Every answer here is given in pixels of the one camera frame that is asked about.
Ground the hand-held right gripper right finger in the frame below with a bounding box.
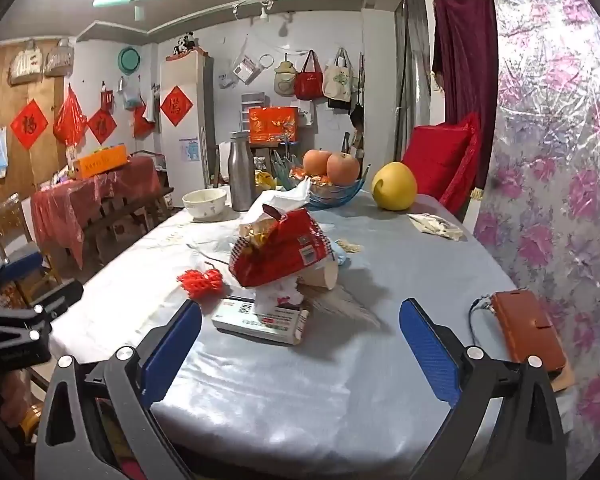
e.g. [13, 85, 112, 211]
[399, 297, 568, 480]

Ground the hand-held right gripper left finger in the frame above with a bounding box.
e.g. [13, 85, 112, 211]
[32, 299, 202, 480]

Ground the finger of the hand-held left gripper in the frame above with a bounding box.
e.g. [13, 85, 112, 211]
[29, 280, 84, 320]
[0, 254, 44, 308]

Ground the white printed wrapper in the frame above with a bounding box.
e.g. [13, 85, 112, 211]
[256, 280, 307, 312]

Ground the wooden chair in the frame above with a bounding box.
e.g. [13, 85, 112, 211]
[0, 192, 62, 287]

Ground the white medicine box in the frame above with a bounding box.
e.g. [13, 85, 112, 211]
[211, 297, 311, 347]

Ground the side table with red cover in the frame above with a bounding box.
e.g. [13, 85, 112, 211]
[30, 156, 164, 272]

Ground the brown leather wallet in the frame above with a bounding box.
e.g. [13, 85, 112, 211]
[490, 289, 568, 375]

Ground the flat white wrapper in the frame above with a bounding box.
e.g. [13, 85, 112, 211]
[406, 212, 465, 241]

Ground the beige paper cup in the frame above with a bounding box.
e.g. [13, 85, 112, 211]
[295, 259, 341, 292]

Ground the long orange box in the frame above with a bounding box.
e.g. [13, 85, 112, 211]
[72, 144, 130, 180]

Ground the white ceramic bowl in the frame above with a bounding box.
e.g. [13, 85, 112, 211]
[182, 188, 228, 222]

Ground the red diamond paper on board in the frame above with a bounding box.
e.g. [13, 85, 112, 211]
[10, 99, 50, 151]

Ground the red snack bag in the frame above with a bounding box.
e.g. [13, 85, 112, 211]
[229, 207, 338, 288]

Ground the red plastic bag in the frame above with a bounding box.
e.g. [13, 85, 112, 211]
[53, 85, 88, 147]

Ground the yellow pomelo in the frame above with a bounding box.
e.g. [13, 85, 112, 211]
[371, 161, 418, 212]

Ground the blue glass fruit bowl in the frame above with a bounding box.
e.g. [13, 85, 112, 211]
[275, 150, 366, 210]

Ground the steel thermos bottle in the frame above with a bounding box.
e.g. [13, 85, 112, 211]
[228, 131, 256, 212]

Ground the red cushion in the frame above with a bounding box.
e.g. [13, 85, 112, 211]
[402, 112, 482, 207]

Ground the white refrigerator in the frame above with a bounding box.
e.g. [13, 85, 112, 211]
[159, 51, 216, 192]

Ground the red apple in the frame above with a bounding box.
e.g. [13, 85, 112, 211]
[302, 149, 334, 177]
[326, 152, 361, 185]

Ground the red diamond paper on refrigerator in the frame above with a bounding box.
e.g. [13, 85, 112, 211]
[160, 86, 195, 129]

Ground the pink floral shiny cloth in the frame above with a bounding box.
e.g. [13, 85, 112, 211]
[472, 0, 600, 453]

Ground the green round basin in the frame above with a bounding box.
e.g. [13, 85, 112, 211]
[118, 46, 144, 74]

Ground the orange gift box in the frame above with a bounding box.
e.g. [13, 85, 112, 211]
[248, 106, 300, 145]

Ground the panda plush toy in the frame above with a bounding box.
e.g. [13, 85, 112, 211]
[172, 32, 199, 57]

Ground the white tote bag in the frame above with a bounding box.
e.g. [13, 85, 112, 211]
[323, 48, 354, 101]

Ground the red tote bag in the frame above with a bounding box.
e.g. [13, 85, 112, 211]
[293, 50, 325, 101]

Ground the beige cloth bag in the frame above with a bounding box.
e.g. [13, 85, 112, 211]
[273, 55, 297, 96]

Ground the maroon curtain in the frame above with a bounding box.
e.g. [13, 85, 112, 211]
[431, 0, 502, 132]

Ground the small red diamond wall paper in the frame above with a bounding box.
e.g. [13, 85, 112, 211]
[87, 108, 117, 145]

